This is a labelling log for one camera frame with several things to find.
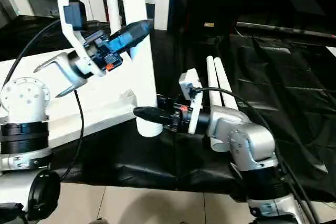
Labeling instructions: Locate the white plastic table leg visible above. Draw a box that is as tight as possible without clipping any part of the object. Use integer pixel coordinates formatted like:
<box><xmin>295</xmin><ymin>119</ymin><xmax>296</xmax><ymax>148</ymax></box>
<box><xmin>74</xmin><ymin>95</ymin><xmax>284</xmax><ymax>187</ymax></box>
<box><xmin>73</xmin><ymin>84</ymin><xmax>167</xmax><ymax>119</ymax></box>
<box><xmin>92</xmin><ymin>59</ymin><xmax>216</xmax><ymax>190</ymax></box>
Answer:
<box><xmin>206</xmin><ymin>55</ymin><xmax>227</xmax><ymax>153</ymax></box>
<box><xmin>102</xmin><ymin>0</ymin><xmax>123</xmax><ymax>37</ymax></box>
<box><xmin>120</xmin><ymin>0</ymin><xmax>164</xmax><ymax>138</ymax></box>
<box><xmin>214</xmin><ymin>57</ymin><xmax>240</xmax><ymax>111</ymax></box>

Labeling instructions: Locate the white plastic table top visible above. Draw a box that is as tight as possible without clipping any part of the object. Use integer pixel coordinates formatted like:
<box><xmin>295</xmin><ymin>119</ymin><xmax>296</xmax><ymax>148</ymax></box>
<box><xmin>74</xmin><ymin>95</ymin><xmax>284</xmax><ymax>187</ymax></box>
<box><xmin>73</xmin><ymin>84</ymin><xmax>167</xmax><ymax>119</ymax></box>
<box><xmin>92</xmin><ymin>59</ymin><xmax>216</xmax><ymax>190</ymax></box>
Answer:
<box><xmin>0</xmin><ymin>46</ymin><xmax>158</xmax><ymax>150</ymax></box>

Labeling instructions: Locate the black table mat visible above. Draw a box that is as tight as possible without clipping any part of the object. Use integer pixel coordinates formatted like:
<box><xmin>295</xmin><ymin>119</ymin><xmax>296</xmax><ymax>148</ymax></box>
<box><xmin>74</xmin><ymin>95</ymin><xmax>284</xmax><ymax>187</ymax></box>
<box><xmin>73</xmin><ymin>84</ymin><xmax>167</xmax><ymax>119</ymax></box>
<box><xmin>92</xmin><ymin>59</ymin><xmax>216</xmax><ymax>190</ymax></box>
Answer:
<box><xmin>0</xmin><ymin>14</ymin><xmax>336</xmax><ymax>202</ymax></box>

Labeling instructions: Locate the silver metal rod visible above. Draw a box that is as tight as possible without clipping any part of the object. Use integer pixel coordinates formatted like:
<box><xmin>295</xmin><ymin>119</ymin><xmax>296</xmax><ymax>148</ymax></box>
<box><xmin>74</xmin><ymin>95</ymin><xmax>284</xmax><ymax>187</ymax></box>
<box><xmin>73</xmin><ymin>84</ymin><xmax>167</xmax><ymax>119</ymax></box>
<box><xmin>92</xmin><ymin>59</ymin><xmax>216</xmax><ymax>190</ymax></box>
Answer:
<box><xmin>236</xmin><ymin>22</ymin><xmax>336</xmax><ymax>39</ymax></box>

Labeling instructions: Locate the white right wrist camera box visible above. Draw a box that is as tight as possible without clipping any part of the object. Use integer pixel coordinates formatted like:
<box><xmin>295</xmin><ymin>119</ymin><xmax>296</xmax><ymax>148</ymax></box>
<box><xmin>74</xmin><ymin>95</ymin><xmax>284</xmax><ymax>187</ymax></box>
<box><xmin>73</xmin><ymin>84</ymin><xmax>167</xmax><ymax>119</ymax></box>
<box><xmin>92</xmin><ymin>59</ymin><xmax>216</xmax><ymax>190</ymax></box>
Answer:
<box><xmin>178</xmin><ymin>68</ymin><xmax>204</xmax><ymax>135</ymax></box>

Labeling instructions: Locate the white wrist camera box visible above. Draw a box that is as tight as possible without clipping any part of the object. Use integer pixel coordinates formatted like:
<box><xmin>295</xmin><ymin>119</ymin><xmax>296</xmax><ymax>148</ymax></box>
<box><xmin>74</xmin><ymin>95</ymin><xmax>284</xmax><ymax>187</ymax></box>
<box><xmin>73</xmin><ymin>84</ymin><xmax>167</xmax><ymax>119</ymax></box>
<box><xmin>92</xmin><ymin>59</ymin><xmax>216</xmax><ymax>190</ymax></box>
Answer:
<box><xmin>178</xmin><ymin>68</ymin><xmax>204</xmax><ymax>135</ymax></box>
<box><xmin>57</xmin><ymin>0</ymin><xmax>106</xmax><ymax>78</ymax></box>

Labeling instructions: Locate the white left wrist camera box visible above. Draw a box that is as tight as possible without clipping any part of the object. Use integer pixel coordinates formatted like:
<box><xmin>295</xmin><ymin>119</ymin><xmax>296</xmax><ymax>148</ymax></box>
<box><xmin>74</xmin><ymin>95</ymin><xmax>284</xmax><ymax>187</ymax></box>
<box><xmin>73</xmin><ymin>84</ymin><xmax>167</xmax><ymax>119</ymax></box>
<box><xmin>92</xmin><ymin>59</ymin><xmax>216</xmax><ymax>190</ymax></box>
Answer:
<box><xmin>57</xmin><ymin>0</ymin><xmax>106</xmax><ymax>78</ymax></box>

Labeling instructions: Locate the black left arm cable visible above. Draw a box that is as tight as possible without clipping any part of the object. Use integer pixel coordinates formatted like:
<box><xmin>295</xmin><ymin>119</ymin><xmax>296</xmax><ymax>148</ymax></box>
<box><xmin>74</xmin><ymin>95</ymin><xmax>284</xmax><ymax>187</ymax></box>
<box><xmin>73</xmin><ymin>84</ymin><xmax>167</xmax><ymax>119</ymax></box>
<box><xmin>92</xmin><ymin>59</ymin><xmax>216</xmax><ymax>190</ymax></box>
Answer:
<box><xmin>0</xmin><ymin>18</ymin><xmax>86</xmax><ymax>183</ymax></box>

